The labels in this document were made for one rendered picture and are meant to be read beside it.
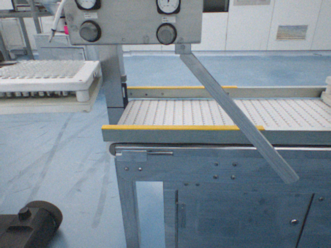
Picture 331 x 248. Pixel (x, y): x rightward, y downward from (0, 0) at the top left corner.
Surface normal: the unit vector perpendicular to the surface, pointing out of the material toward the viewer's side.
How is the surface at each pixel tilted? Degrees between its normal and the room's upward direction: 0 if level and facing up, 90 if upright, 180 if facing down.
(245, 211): 90
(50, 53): 90
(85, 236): 0
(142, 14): 90
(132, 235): 90
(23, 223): 0
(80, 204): 0
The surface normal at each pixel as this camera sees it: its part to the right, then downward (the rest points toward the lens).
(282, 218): -0.06, 0.45
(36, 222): 0.69, -0.64
